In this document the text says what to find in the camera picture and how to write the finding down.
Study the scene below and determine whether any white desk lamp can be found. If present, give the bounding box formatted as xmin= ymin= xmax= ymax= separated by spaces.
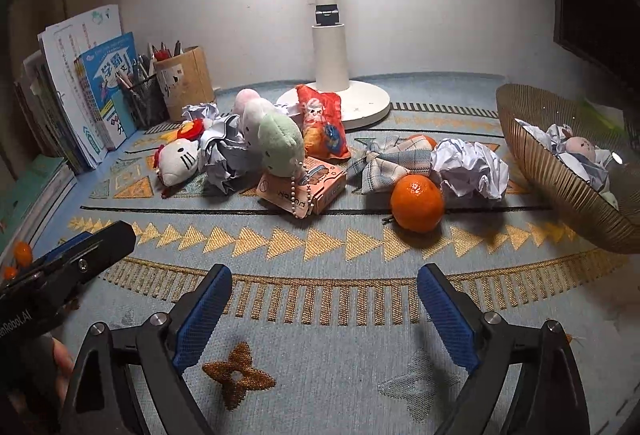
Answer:
xmin=276 ymin=0 xmax=392 ymax=132

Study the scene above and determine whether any blue workbook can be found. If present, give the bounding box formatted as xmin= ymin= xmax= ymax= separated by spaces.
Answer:
xmin=75 ymin=32 xmax=138 ymax=150

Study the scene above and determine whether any crumpled white paper ball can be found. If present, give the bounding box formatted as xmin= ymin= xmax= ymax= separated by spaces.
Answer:
xmin=431 ymin=138 xmax=510 ymax=200

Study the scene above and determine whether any large tangerine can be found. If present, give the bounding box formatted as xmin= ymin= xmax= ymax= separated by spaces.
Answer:
xmin=390 ymin=175 xmax=446 ymax=234

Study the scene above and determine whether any small crumpled paper ball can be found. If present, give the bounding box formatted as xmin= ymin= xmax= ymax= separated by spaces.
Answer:
xmin=181 ymin=102 xmax=221 ymax=122

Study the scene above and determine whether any small doll in basket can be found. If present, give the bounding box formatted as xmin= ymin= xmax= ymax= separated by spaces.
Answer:
xmin=520 ymin=120 xmax=615 ymax=196

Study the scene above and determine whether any wooden pen holder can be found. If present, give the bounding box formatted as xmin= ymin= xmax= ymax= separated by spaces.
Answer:
xmin=152 ymin=46 xmax=216 ymax=122

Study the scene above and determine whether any wicker basket with snacks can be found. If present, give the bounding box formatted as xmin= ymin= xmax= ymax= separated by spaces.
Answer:
xmin=496 ymin=83 xmax=640 ymax=255

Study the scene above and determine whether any black mesh pen holder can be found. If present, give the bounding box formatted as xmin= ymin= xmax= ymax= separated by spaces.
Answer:
xmin=119 ymin=72 xmax=171 ymax=130

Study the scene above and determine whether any white cat plush toy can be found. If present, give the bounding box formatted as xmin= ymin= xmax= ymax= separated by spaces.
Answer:
xmin=154 ymin=117 xmax=207 ymax=200

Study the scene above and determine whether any pink plush toy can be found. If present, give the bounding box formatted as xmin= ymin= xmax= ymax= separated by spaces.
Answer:
xmin=234 ymin=88 xmax=262 ymax=116

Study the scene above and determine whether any bunch of light pens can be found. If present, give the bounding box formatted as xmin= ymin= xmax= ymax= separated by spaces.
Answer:
xmin=115 ymin=42 xmax=160 ymax=88

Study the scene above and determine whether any bunch of red dark pencils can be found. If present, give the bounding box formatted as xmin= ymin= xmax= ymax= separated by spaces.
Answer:
xmin=150 ymin=40 xmax=186 ymax=62

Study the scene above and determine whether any upright stack of books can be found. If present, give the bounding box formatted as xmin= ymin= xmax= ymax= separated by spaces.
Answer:
xmin=14 ymin=50 xmax=86 ymax=176

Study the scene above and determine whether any large paper ball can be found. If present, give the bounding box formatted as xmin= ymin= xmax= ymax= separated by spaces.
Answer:
xmin=199 ymin=114 xmax=261 ymax=194

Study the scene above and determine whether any small orange cardboard box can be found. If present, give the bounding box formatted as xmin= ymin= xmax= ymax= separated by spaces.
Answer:
xmin=256 ymin=155 xmax=347 ymax=216

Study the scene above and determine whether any white paper booklet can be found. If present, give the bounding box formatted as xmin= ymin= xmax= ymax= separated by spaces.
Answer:
xmin=37 ymin=5 xmax=123 ymax=166

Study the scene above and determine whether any green packet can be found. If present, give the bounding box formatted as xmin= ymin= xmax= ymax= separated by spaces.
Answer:
xmin=582 ymin=97 xmax=626 ymax=136

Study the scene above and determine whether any plaid cloth bow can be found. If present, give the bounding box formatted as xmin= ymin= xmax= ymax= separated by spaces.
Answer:
xmin=346 ymin=135 xmax=437 ymax=194

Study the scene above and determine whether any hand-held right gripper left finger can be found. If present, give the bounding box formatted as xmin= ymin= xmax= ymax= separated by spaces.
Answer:
xmin=59 ymin=263 xmax=234 ymax=435

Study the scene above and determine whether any red snack packet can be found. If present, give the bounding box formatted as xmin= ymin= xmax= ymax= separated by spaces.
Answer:
xmin=295 ymin=84 xmax=351 ymax=160

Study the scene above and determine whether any person's left hand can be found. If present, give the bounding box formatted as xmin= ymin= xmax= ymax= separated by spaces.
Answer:
xmin=50 ymin=337 xmax=76 ymax=403

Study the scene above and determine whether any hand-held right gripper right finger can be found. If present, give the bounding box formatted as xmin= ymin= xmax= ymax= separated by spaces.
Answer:
xmin=416 ymin=263 xmax=591 ymax=435

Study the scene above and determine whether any patterned blue table mat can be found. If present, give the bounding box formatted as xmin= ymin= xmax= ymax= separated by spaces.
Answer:
xmin=0 ymin=74 xmax=640 ymax=435

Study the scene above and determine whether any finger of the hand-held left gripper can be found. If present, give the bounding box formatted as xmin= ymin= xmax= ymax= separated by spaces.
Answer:
xmin=31 ymin=231 xmax=108 ymax=268
xmin=37 ymin=221 xmax=137 ymax=311

